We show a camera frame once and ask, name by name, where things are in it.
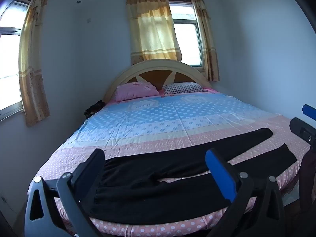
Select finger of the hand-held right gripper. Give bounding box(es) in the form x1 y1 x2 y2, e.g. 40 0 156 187
302 104 316 119
289 117 316 144

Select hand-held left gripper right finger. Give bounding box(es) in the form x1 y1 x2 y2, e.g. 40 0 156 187
205 149 286 237

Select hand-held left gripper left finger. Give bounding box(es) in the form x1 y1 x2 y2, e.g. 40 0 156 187
24 149 106 237

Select black pants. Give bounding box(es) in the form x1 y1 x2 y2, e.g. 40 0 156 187
89 128 297 221

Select person's dark dotted clothing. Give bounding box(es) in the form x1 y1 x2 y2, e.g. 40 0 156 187
299 150 316 210

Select dark bag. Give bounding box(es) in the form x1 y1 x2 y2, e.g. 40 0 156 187
84 100 105 118

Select bed with polka-dot sheet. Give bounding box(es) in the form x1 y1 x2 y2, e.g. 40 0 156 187
28 87 311 237

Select striped pillow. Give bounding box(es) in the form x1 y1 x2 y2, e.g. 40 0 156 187
163 82 205 95

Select pink pillow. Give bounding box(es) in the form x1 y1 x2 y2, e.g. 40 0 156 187
116 81 160 102

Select long yellow curtain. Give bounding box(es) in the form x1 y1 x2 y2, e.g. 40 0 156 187
18 0 51 127

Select narrow yellow curtain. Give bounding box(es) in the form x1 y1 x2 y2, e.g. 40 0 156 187
191 0 220 81

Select arched wooden headboard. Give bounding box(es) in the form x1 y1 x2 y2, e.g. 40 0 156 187
102 59 212 104

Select window behind headboard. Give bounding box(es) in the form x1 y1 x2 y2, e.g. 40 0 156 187
169 2 206 68

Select wide yellow curtain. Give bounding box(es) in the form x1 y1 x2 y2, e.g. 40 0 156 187
126 0 182 66

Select side wall window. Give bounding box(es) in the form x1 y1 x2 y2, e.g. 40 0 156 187
0 0 32 119

